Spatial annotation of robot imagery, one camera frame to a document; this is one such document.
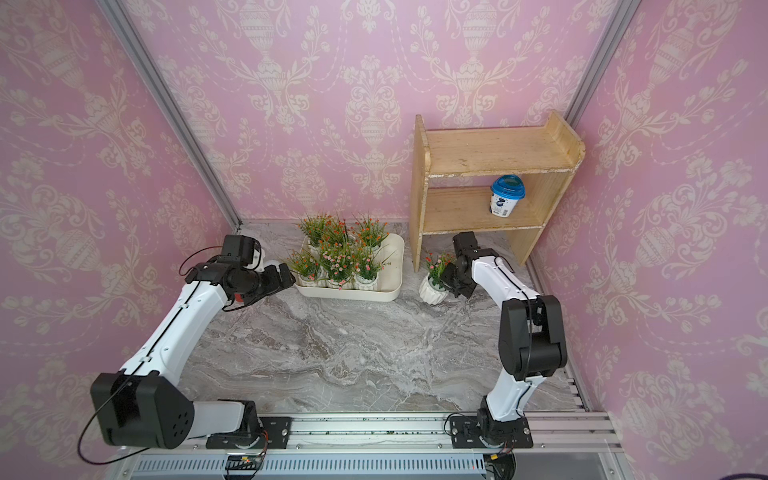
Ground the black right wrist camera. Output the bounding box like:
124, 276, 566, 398
452, 231, 479, 261

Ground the tall pink flower plant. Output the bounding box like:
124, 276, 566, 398
319, 241, 359, 290

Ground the blue lid white tub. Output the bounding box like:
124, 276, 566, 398
490, 175, 526, 218

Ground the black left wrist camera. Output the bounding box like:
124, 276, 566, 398
219, 234, 262, 269

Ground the orange flower plant white pot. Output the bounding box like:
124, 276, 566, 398
298, 214, 332, 251

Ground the red flower plant white pot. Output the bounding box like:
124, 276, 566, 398
322, 217, 350, 246

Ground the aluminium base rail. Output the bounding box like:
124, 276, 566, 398
106, 412, 633, 479

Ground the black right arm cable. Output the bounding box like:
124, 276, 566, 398
494, 257, 541, 415

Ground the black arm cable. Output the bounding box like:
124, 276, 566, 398
494, 257, 541, 415
76, 244, 241, 467

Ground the cream plastic storage box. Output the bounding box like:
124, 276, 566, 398
296, 233, 405, 302

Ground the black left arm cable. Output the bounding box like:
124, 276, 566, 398
76, 244, 241, 467

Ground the wooden two-tier shelf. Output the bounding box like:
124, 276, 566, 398
409, 112, 586, 267

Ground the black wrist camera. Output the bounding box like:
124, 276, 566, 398
219, 234, 262, 269
452, 231, 479, 261

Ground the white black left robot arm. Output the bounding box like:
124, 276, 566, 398
90, 262, 295, 449

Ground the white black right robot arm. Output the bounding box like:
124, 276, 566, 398
441, 246, 568, 450

